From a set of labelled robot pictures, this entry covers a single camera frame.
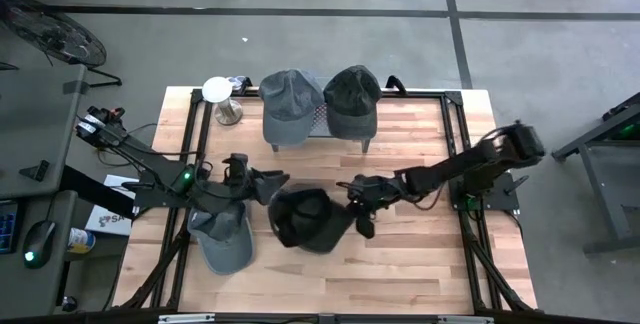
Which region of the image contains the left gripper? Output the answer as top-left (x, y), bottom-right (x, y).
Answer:
top-left (214, 166), bottom-right (292, 207)

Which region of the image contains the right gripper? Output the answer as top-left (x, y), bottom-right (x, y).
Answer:
top-left (352, 172), bottom-right (409, 241)

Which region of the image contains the black baseball cap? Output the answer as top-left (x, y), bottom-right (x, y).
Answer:
top-left (267, 187), bottom-right (357, 255)

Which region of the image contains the light grey baseball cap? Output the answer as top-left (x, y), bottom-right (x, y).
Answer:
top-left (186, 198), bottom-right (255, 276)

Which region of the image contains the blue-grey baseball cap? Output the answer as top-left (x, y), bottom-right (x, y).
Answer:
top-left (257, 68), bottom-right (326, 147)

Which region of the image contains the grey perforated metal rack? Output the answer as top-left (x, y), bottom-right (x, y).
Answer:
top-left (269, 101), bottom-right (374, 155)

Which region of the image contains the small shiny round object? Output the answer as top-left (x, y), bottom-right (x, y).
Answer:
top-left (227, 75), bottom-right (254, 96)

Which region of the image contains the white mushroom-shaped stand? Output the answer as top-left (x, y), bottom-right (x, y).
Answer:
top-left (201, 75), bottom-right (245, 127)

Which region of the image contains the black arched object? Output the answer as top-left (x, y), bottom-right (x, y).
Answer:
top-left (383, 74), bottom-right (409, 97)

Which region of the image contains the white printed box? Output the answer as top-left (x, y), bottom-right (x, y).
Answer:
top-left (83, 173), bottom-right (140, 238)

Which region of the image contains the white drink can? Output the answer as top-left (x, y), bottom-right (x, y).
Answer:
top-left (66, 226), bottom-right (97, 256)

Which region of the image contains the black wedge stand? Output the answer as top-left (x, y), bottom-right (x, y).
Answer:
top-left (18, 159), bottom-right (52, 183)

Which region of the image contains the black computer mouse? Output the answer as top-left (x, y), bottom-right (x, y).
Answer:
top-left (21, 219), bottom-right (58, 271)

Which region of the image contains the grey desk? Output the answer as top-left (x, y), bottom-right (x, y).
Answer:
top-left (0, 63), bottom-right (90, 200)
top-left (0, 190), bottom-right (80, 321)

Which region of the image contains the black floor fan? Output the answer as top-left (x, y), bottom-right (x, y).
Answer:
top-left (0, 0), bottom-right (124, 89)

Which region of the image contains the black keyboard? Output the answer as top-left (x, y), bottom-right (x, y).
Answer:
top-left (0, 200), bottom-right (20, 256)

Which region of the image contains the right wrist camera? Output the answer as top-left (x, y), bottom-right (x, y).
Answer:
top-left (335, 178), bottom-right (362, 204)

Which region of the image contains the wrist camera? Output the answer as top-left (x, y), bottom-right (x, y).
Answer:
top-left (335, 178), bottom-right (362, 204)
top-left (222, 152), bottom-right (250, 175)

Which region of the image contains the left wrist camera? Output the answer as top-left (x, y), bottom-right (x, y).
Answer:
top-left (222, 152), bottom-right (250, 175)

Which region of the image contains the black aluminium table frame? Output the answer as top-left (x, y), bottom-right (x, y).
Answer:
top-left (59, 86), bottom-right (540, 324)

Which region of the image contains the silver aluminium bracket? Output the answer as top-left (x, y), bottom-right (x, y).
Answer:
top-left (157, 313), bottom-right (217, 324)

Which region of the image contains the grey metal table frame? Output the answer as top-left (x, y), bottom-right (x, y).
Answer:
top-left (551, 91), bottom-right (640, 256)

